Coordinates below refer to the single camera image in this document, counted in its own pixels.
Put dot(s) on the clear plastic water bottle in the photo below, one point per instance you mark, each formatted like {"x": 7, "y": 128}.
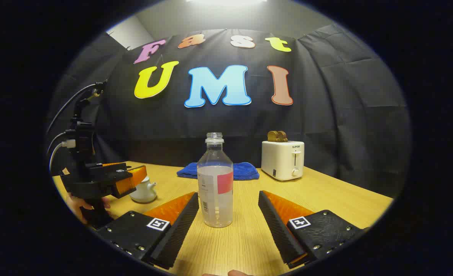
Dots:
{"x": 215, "y": 199}

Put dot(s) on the black backdrop cloth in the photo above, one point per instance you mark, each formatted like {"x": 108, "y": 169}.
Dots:
{"x": 173, "y": 126}

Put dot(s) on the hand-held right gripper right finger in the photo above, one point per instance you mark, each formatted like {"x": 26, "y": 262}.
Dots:
{"x": 276, "y": 230}

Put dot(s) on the white toaster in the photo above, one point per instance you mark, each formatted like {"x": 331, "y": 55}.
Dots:
{"x": 282, "y": 161}

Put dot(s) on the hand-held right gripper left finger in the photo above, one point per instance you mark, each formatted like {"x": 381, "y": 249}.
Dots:
{"x": 180, "y": 230}

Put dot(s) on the ceiling light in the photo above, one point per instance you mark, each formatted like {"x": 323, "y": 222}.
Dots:
{"x": 226, "y": 2}

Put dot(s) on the blue towel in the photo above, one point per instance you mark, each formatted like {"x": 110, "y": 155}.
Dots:
{"x": 245, "y": 170}

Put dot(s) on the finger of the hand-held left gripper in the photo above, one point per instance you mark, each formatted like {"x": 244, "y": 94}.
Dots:
{"x": 113, "y": 167}
{"x": 128, "y": 182}

